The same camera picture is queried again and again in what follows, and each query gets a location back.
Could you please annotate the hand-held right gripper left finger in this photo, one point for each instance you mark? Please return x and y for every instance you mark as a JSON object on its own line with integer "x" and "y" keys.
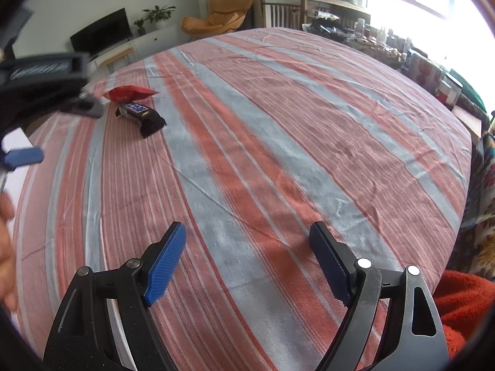
{"x": 164, "y": 264}

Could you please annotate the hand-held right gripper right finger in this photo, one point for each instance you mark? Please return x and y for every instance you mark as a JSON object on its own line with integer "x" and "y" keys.
{"x": 330, "y": 264}

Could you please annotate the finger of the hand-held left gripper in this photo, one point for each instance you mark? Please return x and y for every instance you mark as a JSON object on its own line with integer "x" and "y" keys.
{"x": 23, "y": 157}
{"x": 87, "y": 106}

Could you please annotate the white paper sheet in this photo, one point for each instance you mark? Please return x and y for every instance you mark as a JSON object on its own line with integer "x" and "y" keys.
{"x": 15, "y": 195}

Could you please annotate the red snack packet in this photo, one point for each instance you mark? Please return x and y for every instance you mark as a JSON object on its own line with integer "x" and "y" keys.
{"x": 127, "y": 93}

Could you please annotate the dark chocolate bar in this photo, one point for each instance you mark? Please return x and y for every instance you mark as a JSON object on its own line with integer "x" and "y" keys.
{"x": 137, "y": 110}

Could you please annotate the person's left hand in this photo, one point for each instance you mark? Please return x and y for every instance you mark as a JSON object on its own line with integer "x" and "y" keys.
{"x": 7, "y": 251}

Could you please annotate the wooden stool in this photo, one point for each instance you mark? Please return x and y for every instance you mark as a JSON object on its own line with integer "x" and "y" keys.
{"x": 116, "y": 56}

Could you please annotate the black television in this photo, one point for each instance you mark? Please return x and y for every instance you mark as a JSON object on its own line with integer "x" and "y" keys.
{"x": 100, "y": 34}

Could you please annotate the small potted plant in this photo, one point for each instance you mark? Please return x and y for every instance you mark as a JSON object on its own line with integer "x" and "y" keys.
{"x": 140, "y": 26}

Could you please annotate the white television cabinet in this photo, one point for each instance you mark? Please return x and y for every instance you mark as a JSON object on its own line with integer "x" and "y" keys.
{"x": 158, "y": 38}

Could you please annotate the large potted plant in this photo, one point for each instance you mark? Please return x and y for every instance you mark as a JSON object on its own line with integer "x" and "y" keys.
{"x": 158, "y": 13}

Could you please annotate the red grey striped cloth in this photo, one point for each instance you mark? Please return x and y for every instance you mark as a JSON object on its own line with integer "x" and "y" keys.
{"x": 270, "y": 143}

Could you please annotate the orange fuzzy garment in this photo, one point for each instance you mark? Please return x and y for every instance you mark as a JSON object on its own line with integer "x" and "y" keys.
{"x": 468, "y": 309}

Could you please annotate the orange lounge chair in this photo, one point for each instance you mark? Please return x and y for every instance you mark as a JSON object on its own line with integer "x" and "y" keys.
{"x": 216, "y": 19}

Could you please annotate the wooden railed crib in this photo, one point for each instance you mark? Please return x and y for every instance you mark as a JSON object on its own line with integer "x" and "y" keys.
{"x": 282, "y": 9}

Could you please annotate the row of jars and boxes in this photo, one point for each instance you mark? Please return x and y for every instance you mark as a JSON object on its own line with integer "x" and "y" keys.
{"x": 417, "y": 62}

